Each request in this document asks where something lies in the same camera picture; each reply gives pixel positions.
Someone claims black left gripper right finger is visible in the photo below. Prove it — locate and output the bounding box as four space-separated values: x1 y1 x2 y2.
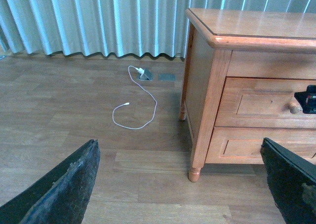
260 137 316 224

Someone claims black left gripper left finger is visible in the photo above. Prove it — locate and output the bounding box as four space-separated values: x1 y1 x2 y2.
0 139 100 224

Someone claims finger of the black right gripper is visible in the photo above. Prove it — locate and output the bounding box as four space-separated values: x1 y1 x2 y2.
294 85 316 114

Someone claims wooden drawer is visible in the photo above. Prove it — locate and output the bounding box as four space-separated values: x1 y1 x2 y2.
205 127 316 164
215 77 316 129

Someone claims light wooden nightstand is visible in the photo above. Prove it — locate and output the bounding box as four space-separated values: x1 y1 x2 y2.
179 8 316 182

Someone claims closed grey floor socket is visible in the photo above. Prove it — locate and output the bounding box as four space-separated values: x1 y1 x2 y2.
158 74 176 82

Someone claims open grey floor socket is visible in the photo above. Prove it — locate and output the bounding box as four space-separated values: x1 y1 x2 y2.
137 68 154 81

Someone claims pale pleated curtain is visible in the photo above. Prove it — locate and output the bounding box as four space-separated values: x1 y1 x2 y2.
0 0 316 57

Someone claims white floor cable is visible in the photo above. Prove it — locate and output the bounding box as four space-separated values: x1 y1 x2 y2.
112 65 158 131

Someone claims white wall plug adapter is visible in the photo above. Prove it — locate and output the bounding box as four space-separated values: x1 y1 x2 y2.
136 68 145 75

